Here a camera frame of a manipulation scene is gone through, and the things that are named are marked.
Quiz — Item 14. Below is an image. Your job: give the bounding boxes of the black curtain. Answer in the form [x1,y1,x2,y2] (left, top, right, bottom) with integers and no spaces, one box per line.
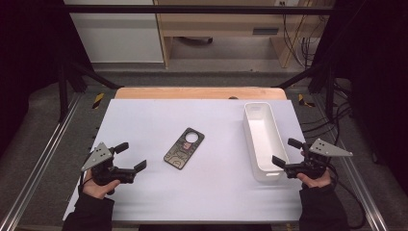
[0,0,94,159]
[311,0,408,187]

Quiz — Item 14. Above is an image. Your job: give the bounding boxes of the white cabinet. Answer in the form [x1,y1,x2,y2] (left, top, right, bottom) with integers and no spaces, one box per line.
[63,0,166,64]

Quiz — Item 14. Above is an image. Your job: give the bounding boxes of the wooden table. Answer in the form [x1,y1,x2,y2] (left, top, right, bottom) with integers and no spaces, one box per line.
[114,87,288,101]

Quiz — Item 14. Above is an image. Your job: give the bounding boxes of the person's right hand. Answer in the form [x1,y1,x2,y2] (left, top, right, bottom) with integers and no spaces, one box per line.
[295,150,333,190]

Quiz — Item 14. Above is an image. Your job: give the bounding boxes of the yellow black striped tape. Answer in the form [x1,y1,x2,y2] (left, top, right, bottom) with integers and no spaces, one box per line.
[297,93,317,109]
[91,92,106,111]

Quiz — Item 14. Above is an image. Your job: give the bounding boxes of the aluminium rail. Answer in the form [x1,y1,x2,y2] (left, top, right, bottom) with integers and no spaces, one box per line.
[0,91,82,231]
[311,95,390,231]

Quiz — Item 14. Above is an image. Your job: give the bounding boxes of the black frame strut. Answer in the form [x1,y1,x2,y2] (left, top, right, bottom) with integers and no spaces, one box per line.
[271,60,337,120]
[58,60,125,122]

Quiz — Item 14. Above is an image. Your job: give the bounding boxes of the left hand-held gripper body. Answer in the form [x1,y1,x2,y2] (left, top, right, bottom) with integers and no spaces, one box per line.
[80,141,139,195]

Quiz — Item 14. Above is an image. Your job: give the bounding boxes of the white table cover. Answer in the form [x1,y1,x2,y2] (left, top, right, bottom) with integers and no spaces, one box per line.
[63,98,306,223]

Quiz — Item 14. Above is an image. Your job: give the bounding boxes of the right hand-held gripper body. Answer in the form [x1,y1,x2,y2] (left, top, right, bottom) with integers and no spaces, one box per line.
[283,138,354,180]

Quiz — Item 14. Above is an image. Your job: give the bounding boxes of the white plastic bin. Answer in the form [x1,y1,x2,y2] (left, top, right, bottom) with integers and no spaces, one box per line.
[242,101,291,184]

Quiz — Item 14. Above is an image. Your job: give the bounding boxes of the bundle of hanging cables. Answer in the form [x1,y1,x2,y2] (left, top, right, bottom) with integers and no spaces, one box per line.
[281,13,325,69]

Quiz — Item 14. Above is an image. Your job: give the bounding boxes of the wooden desk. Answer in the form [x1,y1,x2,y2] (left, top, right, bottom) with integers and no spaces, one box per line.
[153,0,335,69]

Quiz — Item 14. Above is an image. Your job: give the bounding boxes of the person's left hand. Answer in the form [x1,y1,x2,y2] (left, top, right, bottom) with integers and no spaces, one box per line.
[82,169,121,200]

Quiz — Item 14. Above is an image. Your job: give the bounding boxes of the black floor cables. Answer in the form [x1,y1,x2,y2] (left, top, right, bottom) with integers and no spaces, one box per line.
[300,79,354,146]

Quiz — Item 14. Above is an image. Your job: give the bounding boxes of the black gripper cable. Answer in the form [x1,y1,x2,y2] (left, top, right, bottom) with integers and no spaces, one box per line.
[326,163,368,231]

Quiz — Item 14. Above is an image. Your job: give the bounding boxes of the black metal frame bar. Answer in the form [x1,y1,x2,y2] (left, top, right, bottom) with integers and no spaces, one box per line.
[60,4,339,15]

